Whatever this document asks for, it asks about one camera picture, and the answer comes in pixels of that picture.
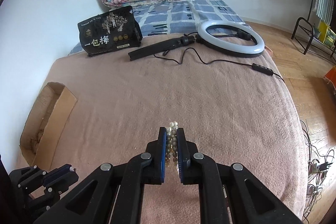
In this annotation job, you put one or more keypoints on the black metal rack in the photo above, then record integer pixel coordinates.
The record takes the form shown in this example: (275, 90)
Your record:
(315, 36)

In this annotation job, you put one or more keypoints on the pink bed blanket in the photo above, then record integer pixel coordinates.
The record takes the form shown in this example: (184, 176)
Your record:
(231, 112)

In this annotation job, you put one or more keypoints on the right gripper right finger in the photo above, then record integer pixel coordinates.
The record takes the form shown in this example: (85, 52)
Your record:
(188, 172)

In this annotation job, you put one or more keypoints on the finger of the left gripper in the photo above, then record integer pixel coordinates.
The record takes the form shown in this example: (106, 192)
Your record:
(64, 174)

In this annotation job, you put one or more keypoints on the black folded tripod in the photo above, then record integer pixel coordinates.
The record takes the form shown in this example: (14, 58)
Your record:
(166, 45)

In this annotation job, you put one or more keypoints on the cardboard box tray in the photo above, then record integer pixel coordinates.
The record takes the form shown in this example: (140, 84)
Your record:
(45, 124)

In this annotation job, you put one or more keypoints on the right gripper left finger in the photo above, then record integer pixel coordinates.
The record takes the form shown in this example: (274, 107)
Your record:
(155, 171)

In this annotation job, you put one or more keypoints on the black snack bag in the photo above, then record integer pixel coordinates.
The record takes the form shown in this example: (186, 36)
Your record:
(110, 32)

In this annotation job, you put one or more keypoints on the white ring light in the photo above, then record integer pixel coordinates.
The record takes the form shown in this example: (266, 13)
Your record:
(230, 38)

